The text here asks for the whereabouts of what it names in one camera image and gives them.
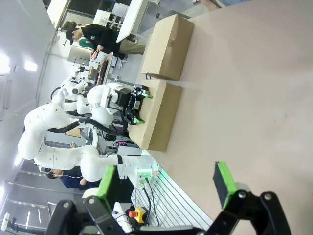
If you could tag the bystander in green top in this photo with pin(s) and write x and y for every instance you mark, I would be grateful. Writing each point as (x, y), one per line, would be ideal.
(85, 42)

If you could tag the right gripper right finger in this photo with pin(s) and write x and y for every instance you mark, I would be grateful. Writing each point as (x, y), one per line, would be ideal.
(226, 183)

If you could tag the black device with pink display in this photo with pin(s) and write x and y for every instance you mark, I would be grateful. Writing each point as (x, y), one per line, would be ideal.
(122, 144)

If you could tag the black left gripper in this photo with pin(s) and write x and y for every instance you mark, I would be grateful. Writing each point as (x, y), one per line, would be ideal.
(122, 98)

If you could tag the white office table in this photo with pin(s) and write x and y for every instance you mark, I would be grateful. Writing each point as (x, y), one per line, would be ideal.
(132, 19)

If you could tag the bystander in dark blue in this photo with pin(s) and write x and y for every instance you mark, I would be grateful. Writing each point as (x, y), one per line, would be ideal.
(68, 180)

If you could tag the cardboard box with blue case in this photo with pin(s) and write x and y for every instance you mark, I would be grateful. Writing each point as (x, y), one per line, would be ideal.
(161, 115)

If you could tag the wooden background desk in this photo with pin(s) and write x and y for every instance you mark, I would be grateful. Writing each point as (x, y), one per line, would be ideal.
(102, 68)

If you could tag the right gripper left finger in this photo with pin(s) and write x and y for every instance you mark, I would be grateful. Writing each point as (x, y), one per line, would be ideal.
(106, 183)

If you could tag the aluminium slotted base plate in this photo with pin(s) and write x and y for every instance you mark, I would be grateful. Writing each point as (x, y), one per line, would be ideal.
(176, 195)

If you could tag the bystander black jacket and cap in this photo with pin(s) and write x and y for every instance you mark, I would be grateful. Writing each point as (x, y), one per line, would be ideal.
(102, 39)

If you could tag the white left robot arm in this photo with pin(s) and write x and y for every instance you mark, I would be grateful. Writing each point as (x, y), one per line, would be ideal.
(49, 127)

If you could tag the yellow emergency stop button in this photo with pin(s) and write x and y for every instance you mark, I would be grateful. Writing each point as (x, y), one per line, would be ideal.
(138, 214)

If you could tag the cardboard box with grey case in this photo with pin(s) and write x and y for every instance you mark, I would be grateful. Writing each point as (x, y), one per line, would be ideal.
(168, 46)

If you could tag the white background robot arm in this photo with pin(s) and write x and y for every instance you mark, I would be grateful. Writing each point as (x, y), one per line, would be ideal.
(71, 93)

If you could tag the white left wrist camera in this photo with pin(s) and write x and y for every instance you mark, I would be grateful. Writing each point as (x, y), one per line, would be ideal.
(106, 96)

